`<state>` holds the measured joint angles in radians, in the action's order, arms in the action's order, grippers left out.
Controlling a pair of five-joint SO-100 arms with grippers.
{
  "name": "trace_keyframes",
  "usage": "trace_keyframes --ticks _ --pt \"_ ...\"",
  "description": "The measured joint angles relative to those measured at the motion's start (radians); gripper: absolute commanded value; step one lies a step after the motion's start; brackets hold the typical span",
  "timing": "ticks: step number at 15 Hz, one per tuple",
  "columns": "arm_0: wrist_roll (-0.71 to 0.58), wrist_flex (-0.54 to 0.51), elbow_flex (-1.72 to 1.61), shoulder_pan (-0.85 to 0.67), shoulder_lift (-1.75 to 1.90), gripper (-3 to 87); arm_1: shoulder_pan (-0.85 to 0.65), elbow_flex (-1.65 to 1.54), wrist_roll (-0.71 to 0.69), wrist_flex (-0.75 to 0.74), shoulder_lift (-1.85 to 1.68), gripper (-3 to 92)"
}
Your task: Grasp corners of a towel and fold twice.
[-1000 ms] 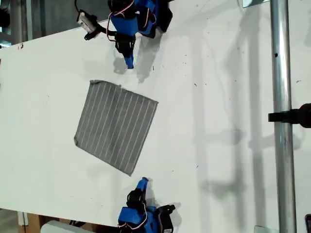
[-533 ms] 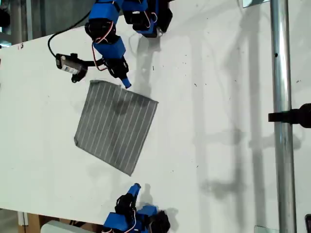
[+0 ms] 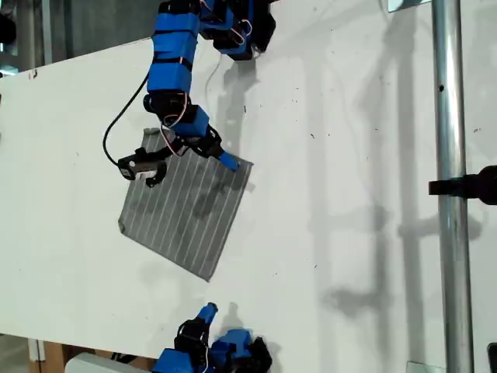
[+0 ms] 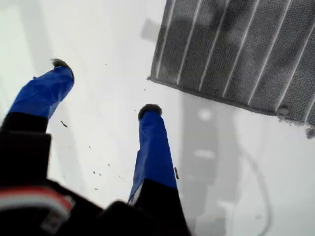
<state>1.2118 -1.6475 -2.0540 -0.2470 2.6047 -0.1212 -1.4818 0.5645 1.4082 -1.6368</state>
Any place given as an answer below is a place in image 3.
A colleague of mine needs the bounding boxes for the black round object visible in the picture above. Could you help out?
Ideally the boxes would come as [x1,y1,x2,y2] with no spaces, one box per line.
[0,13,17,46]

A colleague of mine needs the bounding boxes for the steel post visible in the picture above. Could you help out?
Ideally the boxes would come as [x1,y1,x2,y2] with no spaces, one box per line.
[430,0,475,373]

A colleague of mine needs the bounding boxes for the black camera stalk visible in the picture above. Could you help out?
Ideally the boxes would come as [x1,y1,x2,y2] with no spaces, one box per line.
[134,146,176,161]

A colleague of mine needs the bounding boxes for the grey striped towel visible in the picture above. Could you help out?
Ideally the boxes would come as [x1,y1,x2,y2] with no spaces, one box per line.
[117,127,255,284]

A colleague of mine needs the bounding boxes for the black clamp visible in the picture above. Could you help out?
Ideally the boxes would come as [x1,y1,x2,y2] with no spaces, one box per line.
[428,165,497,207]

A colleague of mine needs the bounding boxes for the black camera box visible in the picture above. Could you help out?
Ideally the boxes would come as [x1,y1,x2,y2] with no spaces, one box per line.
[116,149,169,188]

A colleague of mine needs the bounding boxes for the white table bracket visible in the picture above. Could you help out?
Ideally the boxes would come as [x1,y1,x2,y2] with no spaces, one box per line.
[26,338,47,363]

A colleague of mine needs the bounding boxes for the red white servo wire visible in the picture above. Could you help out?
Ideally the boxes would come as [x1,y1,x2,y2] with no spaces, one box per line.
[160,101,190,156]

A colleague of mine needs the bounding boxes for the white box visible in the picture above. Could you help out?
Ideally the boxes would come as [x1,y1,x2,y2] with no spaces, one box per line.
[64,352,137,373]

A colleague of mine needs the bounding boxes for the black camera cable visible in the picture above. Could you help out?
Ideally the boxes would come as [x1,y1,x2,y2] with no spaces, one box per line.
[102,71,151,166]

